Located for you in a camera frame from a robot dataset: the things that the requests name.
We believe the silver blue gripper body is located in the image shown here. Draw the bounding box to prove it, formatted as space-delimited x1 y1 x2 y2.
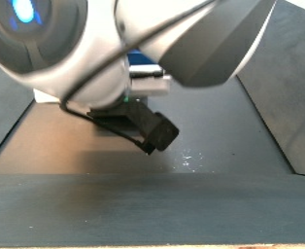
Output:
126 50 173 97

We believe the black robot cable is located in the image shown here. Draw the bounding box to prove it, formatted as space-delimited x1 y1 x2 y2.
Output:
60 0 217 147

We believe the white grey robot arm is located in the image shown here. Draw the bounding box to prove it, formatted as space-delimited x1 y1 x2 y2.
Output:
0 0 278 97

